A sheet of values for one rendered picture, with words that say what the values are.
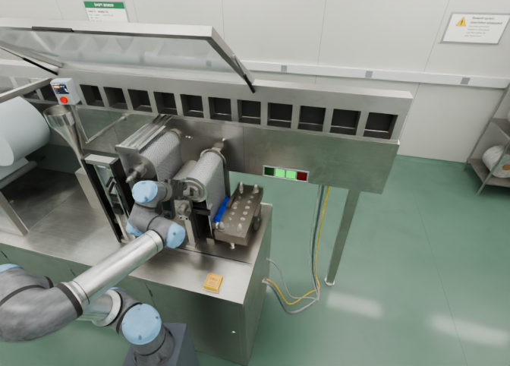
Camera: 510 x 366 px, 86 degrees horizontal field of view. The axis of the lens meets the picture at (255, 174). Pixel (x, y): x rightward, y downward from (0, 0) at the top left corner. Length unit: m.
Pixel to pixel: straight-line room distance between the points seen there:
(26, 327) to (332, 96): 1.23
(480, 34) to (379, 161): 2.59
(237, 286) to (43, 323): 0.80
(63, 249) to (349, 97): 1.62
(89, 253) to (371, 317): 1.95
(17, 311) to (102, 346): 1.67
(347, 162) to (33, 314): 1.27
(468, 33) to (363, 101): 2.59
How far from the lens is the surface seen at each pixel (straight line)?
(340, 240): 2.06
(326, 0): 3.55
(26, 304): 0.83
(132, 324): 1.12
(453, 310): 2.77
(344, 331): 2.35
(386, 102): 1.32
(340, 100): 1.30
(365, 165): 1.46
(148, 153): 1.36
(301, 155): 1.43
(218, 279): 1.38
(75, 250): 1.76
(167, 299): 1.64
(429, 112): 4.01
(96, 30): 1.08
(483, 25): 3.83
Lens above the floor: 2.08
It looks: 37 degrees down
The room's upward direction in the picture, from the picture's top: straight up
